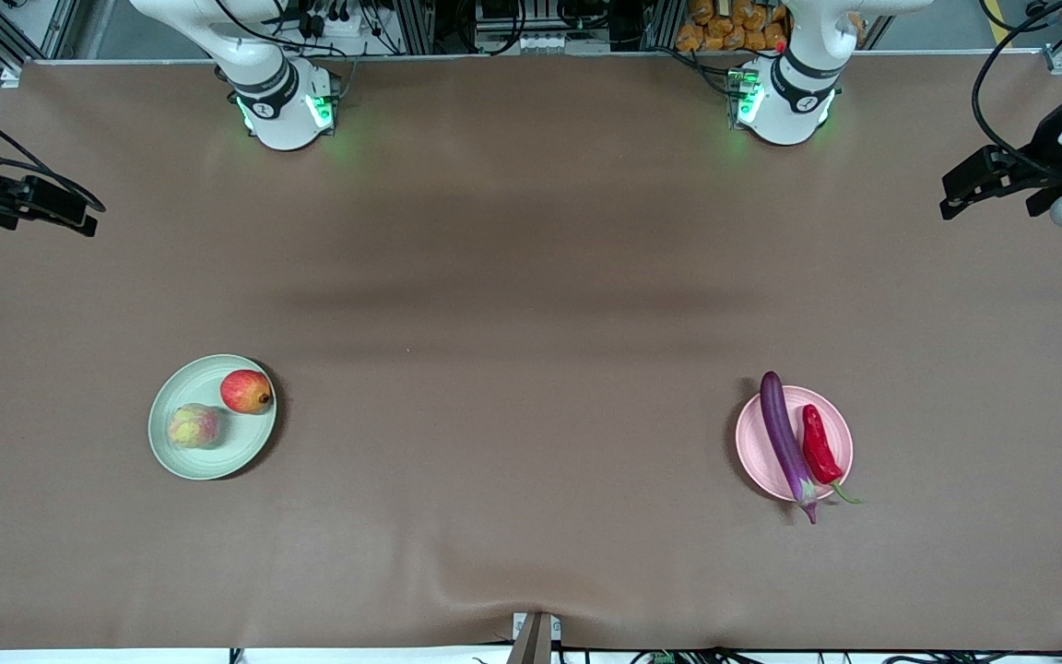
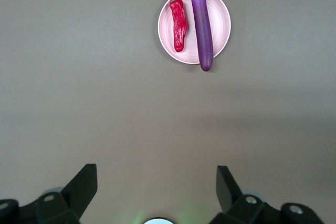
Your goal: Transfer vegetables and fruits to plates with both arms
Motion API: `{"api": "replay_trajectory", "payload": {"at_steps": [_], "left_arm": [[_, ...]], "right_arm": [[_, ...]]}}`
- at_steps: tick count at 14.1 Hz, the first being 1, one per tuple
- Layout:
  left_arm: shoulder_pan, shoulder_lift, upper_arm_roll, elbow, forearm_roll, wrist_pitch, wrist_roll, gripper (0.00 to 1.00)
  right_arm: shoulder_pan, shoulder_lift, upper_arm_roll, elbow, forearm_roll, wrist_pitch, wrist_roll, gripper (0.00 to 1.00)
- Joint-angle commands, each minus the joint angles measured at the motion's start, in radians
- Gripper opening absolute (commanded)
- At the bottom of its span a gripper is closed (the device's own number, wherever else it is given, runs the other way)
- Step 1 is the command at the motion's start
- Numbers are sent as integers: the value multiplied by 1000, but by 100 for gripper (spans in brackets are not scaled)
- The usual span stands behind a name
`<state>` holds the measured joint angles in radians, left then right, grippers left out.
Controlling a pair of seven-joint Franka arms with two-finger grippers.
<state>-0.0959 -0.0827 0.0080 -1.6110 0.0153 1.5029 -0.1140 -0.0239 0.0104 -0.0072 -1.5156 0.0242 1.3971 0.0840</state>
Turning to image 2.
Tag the red chili pepper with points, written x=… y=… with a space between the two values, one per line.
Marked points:
x=179 y=24

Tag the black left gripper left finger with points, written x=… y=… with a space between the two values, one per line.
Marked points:
x=76 y=195

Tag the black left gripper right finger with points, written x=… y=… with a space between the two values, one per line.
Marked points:
x=232 y=203

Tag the long purple eggplant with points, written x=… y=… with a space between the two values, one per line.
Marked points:
x=202 y=30

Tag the pink plate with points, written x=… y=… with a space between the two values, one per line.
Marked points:
x=219 y=24

